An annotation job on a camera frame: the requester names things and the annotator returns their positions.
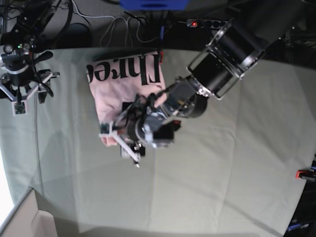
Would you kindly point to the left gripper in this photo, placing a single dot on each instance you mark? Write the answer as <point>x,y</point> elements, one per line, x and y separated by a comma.
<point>125,129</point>

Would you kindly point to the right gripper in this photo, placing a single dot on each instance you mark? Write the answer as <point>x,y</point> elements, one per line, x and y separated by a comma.
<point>19,96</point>

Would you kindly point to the pink t-shirt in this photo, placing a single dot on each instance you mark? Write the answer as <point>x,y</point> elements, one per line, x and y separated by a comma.
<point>115,82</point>

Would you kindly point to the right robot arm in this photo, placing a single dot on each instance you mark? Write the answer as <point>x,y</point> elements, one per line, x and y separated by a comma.
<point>22,48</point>

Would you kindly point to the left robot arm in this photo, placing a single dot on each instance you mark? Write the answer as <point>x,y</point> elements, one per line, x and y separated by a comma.
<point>151,121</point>

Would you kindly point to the black round stool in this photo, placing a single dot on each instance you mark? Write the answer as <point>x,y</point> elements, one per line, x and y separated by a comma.
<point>78,35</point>

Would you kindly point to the red black clamp middle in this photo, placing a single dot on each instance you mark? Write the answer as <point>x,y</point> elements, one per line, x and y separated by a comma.
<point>160,46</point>

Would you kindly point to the red black clamp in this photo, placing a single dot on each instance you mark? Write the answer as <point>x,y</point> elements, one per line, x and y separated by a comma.
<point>160,46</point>
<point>308,174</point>

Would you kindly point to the green table cloth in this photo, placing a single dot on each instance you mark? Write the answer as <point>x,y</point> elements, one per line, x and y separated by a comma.
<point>229,173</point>

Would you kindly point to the black power strip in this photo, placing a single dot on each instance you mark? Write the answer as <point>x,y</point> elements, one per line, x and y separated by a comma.
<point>212,24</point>

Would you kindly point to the blue box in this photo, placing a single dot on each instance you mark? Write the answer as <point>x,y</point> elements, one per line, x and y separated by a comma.
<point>154,4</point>

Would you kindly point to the beige plastic bin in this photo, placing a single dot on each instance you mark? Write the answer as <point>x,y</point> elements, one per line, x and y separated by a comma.
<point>27,220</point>

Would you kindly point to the red black clamp right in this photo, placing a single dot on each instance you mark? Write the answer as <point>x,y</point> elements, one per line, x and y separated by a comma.
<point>308,174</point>

